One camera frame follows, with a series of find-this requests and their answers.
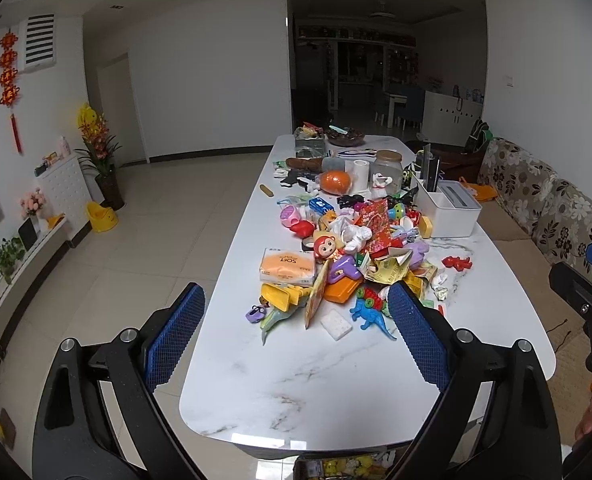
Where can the grey green dinosaur toy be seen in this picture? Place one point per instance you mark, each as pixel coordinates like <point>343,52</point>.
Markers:
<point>276,321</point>

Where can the yellow toy block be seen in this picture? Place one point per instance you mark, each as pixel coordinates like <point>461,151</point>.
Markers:
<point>282,295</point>

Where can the white radiator cabinet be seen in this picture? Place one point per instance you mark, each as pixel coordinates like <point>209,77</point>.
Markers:
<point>64,192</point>

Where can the green potted plant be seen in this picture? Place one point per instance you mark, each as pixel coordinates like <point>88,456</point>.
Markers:
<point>7,259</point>

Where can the purple toy car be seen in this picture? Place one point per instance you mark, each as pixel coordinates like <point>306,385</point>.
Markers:
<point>255,313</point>

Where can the gold foil wrapper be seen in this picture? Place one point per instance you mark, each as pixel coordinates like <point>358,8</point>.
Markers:
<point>396,270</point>

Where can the red plastic toy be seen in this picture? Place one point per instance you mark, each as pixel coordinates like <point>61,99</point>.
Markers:
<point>303,230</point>

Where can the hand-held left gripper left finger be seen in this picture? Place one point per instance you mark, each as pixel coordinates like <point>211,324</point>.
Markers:
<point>175,330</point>

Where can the wooden stick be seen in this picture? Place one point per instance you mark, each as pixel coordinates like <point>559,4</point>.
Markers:
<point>266,190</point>

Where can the brown plush roll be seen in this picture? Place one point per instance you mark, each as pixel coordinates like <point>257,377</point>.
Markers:
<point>303,163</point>

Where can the dark backpack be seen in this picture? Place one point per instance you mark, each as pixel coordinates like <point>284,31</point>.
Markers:
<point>481,136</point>

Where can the yellow plastic cup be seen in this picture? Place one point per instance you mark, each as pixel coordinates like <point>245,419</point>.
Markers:
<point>426,227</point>

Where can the red knot wall decoration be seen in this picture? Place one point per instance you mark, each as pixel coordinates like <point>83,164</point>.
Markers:
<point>9,80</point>

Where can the orange ball toy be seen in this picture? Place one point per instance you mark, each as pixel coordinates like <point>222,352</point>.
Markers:
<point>336,182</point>

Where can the blue small packet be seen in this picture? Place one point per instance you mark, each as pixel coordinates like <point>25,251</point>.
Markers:
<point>321,205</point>

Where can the white sponge block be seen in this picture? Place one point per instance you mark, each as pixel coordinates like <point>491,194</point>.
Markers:
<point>336,324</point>

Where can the yellow potty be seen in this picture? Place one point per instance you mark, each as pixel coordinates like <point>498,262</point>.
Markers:
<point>100,217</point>

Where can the clear glass jar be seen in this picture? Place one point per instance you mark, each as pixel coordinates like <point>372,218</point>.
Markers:
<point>388,169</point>

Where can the pink round toy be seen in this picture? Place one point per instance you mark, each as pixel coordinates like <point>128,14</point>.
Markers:
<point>290,217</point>

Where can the white dog figure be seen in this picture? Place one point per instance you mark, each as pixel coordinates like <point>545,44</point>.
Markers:
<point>381,183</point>

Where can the white paper roll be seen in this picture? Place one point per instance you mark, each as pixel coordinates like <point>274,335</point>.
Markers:
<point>360,171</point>

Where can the red monkey toy figure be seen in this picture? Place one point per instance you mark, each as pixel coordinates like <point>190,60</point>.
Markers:
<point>322,247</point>

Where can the red paper gift bag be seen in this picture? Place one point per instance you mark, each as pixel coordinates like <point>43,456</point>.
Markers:
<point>378,225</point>

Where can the dark bowl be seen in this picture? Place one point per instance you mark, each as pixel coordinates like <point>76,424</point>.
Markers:
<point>345,136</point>

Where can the white desk organiser box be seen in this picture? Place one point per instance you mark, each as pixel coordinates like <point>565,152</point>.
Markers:
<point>448,210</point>

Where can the white lotion bottle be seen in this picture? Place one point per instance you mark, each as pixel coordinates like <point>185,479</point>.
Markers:
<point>65,146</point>

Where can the white television console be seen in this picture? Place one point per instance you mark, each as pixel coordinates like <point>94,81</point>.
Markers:
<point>20,270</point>

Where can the orange toy case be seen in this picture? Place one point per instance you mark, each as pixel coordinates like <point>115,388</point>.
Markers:
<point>343,290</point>

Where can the floral sofa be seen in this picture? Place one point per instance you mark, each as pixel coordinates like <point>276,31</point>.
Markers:
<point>541,200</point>

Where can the white sideboard cabinet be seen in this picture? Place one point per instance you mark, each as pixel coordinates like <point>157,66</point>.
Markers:
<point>453,114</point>

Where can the white air conditioner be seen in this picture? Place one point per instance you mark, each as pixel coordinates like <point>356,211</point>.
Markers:
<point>38,42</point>

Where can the blue chair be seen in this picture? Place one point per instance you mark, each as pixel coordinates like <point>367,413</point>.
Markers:
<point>412,105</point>

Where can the blue dinosaur toy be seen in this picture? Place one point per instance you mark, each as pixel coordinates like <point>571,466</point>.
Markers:
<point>371,317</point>

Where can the pink flower bouquet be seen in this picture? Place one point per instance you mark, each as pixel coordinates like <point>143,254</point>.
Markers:
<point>33,203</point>

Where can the person's right hand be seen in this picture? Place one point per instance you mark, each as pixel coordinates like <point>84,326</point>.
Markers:
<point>590,420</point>

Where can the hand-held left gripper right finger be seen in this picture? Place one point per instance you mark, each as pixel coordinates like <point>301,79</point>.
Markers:
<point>418,340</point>

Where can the yellow flower plant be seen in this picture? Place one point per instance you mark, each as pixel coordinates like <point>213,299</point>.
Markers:
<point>98,145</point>

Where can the purple plastic toy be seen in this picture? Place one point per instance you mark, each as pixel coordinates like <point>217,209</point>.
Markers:
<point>342,266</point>

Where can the orange tissue pack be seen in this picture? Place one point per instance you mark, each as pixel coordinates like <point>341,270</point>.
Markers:
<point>286,266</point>

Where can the orange picture book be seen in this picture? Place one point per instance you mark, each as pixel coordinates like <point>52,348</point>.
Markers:
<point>317,294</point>

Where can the black tape roll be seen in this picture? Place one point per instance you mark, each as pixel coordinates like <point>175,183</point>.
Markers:
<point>307,245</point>

